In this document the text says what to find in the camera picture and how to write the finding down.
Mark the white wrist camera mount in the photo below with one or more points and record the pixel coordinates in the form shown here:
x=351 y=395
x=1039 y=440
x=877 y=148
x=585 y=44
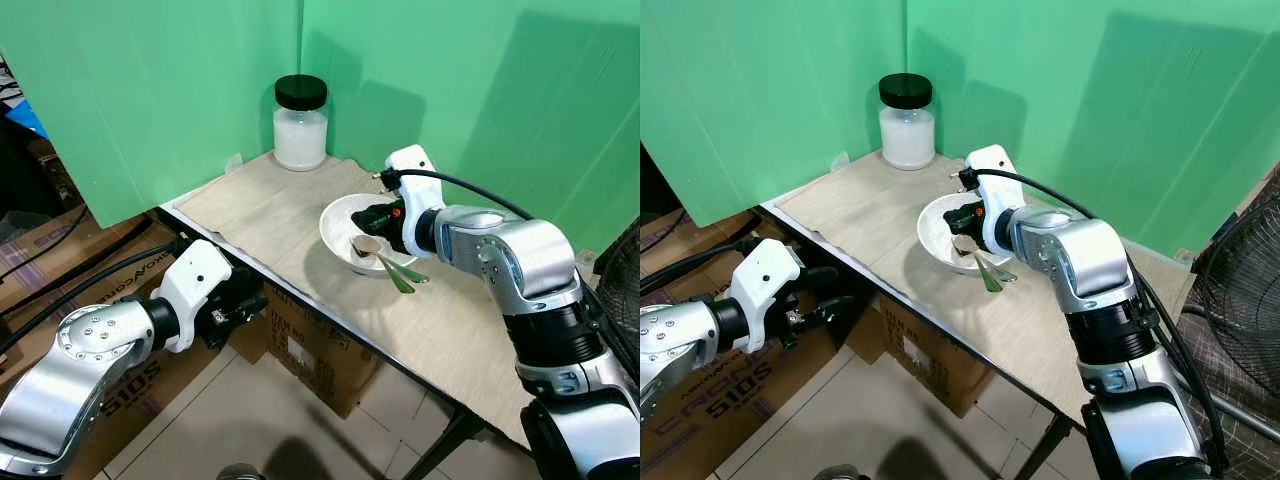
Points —
x=995 y=185
x=765 y=285
x=415 y=180
x=190 y=280

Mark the plaid cloth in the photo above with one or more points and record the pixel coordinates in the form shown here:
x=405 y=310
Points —
x=1255 y=450

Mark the cardboard box with white label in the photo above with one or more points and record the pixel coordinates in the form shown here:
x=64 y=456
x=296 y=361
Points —
x=320 y=360
x=920 y=360

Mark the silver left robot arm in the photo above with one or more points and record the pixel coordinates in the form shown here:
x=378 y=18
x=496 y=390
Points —
x=680 y=350
x=70 y=370

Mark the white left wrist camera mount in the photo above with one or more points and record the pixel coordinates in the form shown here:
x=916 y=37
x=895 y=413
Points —
x=765 y=285
x=190 y=280

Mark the white ceramic bowl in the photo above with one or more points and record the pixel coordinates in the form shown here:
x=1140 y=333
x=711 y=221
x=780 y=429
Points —
x=335 y=235
x=935 y=235

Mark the green backdrop board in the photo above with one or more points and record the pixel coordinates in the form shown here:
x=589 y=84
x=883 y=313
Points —
x=150 y=100
x=480 y=90
x=770 y=100
x=1100 y=90

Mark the grey robot foot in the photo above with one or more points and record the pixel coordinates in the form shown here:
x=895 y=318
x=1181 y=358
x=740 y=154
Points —
x=840 y=472
x=240 y=472

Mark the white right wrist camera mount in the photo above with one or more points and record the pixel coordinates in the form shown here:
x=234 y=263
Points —
x=415 y=180
x=995 y=185

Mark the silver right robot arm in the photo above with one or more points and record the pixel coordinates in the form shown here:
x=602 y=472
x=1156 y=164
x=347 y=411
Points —
x=1110 y=280
x=530 y=270

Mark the printed brown cardboard box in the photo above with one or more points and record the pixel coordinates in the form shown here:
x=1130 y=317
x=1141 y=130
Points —
x=720 y=425
x=140 y=395

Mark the glass jar with black lid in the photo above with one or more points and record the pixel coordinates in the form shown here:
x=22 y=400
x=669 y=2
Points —
x=907 y=135
x=300 y=135

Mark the black slanted table leg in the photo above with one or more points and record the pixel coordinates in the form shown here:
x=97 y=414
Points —
x=1045 y=450
x=445 y=445

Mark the flat brown cardboard box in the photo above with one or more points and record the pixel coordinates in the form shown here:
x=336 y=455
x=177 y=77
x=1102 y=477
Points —
x=680 y=228
x=60 y=250

